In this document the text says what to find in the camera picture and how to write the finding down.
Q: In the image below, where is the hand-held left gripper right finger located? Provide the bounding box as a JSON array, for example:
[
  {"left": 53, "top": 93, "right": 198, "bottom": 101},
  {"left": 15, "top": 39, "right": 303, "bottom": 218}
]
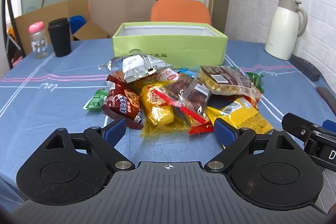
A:
[{"left": 204, "top": 119, "right": 294, "bottom": 173}]

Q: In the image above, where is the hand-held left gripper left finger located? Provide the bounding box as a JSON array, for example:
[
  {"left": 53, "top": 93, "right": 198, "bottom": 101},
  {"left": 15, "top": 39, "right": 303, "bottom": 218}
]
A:
[{"left": 45, "top": 117, "right": 136, "bottom": 171}]

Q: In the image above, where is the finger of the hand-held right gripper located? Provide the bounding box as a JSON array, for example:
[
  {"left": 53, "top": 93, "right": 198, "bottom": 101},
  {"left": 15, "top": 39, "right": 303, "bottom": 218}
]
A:
[
  {"left": 282, "top": 113, "right": 319, "bottom": 144},
  {"left": 322, "top": 120, "right": 336, "bottom": 132}
]

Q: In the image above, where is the yellow snack packet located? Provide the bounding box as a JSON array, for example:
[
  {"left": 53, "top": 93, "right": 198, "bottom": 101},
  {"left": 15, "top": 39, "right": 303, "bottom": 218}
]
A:
[{"left": 207, "top": 97, "right": 274, "bottom": 135}]

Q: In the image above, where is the dark red cookie packet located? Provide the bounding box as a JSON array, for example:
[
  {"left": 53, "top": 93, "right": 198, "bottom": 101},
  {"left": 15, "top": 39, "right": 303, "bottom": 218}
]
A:
[{"left": 101, "top": 75, "right": 144, "bottom": 130}]

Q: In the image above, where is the small green snack packet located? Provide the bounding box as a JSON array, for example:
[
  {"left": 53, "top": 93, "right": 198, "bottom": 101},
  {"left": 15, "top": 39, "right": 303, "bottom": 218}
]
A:
[{"left": 83, "top": 89, "right": 109, "bottom": 111}]

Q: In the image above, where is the clear yellow rice cracker packet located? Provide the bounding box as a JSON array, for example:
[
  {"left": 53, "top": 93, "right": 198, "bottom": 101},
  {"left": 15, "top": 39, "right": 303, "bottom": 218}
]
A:
[{"left": 139, "top": 81, "right": 191, "bottom": 138}]

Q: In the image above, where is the brown-label peanut packet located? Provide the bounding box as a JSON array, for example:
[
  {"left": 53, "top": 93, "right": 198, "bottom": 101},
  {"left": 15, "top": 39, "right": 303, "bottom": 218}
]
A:
[{"left": 197, "top": 66, "right": 263, "bottom": 98}]

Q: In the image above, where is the clear red-zip date bag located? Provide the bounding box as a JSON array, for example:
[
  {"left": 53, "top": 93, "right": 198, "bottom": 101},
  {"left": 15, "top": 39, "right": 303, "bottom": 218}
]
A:
[{"left": 153, "top": 74, "right": 214, "bottom": 135}]

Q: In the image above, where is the green cookie packet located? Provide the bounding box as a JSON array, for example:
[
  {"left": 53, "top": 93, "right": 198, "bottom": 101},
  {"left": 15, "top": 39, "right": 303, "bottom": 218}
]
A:
[{"left": 245, "top": 72, "right": 265, "bottom": 93}]

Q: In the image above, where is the silver snack packet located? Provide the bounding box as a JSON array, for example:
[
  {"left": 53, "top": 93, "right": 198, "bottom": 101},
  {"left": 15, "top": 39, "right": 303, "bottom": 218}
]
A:
[{"left": 98, "top": 54, "right": 175, "bottom": 83}]

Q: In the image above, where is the blue snack packet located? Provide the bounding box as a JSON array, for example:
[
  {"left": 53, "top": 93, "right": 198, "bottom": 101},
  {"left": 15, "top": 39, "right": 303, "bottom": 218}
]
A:
[{"left": 176, "top": 68, "right": 198, "bottom": 78}]

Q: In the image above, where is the white orange-edged snack packet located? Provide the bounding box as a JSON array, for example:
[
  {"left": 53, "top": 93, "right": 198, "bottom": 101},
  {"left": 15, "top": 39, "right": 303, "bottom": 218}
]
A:
[{"left": 154, "top": 68, "right": 185, "bottom": 83}]

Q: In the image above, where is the green cardboard box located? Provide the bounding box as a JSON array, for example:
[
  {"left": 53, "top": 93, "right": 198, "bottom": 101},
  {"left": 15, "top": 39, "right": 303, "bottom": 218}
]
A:
[{"left": 112, "top": 22, "right": 229, "bottom": 68}]

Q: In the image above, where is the red-edged phone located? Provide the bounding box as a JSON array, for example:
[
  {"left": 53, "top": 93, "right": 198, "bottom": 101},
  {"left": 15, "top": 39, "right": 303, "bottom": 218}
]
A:
[{"left": 316, "top": 86, "right": 336, "bottom": 106}]

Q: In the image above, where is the black flat device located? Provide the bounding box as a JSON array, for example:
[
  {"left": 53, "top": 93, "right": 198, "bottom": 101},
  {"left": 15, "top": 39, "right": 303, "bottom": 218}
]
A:
[{"left": 290, "top": 55, "right": 321, "bottom": 81}]

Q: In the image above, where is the blue tablecloth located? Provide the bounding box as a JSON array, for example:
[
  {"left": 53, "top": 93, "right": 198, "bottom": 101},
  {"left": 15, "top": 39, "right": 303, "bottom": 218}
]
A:
[{"left": 0, "top": 38, "right": 336, "bottom": 214}]

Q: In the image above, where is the white thermos jug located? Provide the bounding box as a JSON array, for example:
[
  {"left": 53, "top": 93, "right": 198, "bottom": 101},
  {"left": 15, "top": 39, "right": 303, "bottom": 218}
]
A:
[{"left": 264, "top": 0, "right": 308, "bottom": 61}]

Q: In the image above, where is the small open cardboard box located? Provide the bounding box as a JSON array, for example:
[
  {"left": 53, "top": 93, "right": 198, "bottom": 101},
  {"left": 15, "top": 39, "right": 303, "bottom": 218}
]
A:
[{"left": 72, "top": 21, "right": 111, "bottom": 41}]

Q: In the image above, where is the black cup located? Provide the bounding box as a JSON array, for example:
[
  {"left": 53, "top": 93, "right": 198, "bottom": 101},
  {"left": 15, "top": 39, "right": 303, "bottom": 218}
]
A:
[{"left": 47, "top": 17, "right": 72, "bottom": 58}]

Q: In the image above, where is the blue plastic object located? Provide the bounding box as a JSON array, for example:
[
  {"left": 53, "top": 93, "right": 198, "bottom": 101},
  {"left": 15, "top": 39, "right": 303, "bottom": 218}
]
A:
[{"left": 69, "top": 15, "right": 87, "bottom": 34}]

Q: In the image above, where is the clear bottle pink lid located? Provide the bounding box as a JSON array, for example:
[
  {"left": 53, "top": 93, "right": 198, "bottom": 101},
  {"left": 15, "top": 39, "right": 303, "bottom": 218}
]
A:
[{"left": 28, "top": 22, "right": 50, "bottom": 59}]

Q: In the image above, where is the orange chair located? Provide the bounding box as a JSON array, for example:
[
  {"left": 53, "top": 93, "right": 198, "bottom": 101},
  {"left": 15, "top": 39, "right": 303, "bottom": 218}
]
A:
[{"left": 150, "top": 0, "right": 212, "bottom": 26}]

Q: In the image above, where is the large cardboard box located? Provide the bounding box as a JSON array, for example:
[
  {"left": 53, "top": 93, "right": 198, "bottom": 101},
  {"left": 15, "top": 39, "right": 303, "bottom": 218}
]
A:
[{"left": 14, "top": 0, "right": 91, "bottom": 56}]

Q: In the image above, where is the black metal stand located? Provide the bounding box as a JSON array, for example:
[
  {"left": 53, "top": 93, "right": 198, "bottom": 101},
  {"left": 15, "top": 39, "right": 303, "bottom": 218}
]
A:
[{"left": 1, "top": 0, "right": 27, "bottom": 69}]

